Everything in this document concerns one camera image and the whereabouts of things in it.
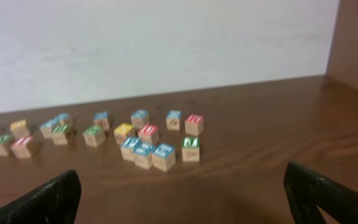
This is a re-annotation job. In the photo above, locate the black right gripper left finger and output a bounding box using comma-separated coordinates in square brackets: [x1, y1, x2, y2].
[0, 170, 81, 224]

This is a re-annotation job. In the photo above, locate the blue L block upper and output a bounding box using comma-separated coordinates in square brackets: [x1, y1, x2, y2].
[40, 119, 60, 139]

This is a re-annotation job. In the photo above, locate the yellow O block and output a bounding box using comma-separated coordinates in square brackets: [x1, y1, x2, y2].
[9, 119, 30, 139]

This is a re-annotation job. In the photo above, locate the yellow S block lower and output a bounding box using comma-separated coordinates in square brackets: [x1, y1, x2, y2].
[0, 134, 14, 156]

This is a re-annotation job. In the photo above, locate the red U block right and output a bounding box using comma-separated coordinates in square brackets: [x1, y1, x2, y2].
[138, 124, 159, 144]

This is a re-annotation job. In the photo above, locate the red I block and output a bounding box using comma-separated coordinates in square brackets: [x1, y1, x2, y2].
[11, 135, 40, 159]

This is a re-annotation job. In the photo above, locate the blue 2 block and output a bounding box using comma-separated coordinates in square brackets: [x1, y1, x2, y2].
[166, 110, 181, 131]

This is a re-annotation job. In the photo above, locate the green B block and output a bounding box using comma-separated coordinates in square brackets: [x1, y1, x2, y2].
[51, 124, 74, 145]

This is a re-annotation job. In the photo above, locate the blue P block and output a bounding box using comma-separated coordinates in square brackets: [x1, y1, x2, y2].
[121, 137, 142, 162]

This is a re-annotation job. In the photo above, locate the plain yellow block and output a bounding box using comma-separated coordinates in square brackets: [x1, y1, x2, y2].
[114, 123, 135, 144]

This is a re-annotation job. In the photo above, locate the blue D block right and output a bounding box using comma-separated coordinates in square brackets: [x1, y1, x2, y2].
[94, 111, 110, 131]

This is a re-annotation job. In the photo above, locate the green J block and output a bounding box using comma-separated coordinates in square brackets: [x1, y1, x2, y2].
[181, 137, 200, 162]

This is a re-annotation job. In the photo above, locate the blue T block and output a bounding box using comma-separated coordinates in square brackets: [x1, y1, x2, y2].
[134, 142, 155, 170]

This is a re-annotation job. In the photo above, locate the red M block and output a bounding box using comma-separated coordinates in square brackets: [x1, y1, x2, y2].
[185, 114, 204, 136]

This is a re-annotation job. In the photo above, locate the blue X block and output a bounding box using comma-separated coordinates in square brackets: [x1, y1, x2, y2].
[131, 110, 150, 129]

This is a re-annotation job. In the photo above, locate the blue d block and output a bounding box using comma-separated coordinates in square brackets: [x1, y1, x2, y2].
[55, 113, 73, 125]
[94, 111, 110, 131]

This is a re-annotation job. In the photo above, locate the blue D block upper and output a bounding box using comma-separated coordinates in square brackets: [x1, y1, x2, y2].
[55, 113, 73, 125]

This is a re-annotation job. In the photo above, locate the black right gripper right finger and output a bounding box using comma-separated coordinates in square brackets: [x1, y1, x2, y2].
[283, 162, 358, 224]

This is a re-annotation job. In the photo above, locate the green R block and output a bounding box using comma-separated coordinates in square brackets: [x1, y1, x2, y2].
[83, 125, 106, 147]

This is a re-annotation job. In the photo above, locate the blue S block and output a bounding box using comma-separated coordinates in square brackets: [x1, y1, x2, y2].
[152, 143, 176, 172]

